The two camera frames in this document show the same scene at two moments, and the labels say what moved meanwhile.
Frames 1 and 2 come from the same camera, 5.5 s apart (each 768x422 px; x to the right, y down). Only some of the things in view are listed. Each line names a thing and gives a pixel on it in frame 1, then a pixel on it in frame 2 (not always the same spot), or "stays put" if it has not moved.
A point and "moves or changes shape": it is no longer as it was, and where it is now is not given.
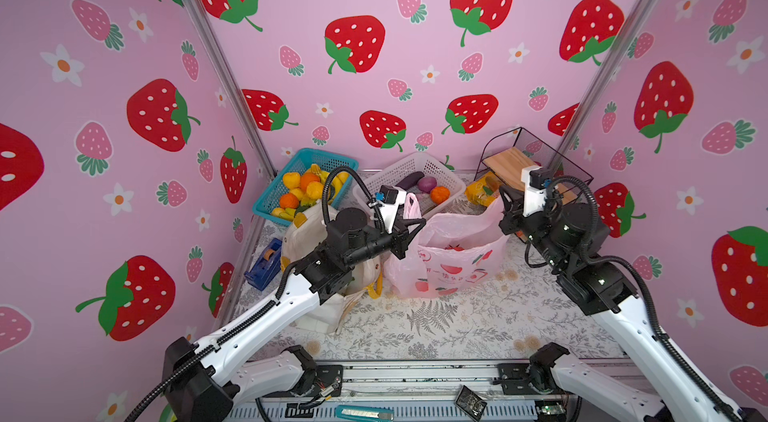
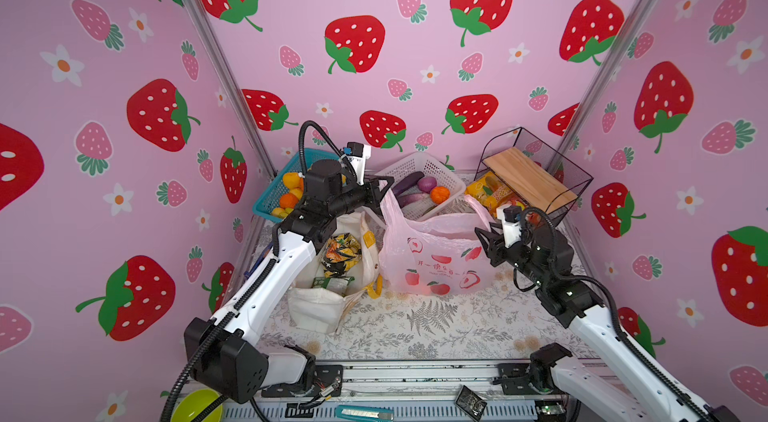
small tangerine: x=289 y=201 stays put
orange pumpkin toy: x=439 y=195 stays put
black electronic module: x=471 y=403 stays put
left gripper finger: x=418 y=224 to x=390 y=181
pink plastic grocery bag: x=448 y=253 moves or changes shape
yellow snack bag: x=485 y=190 stays put
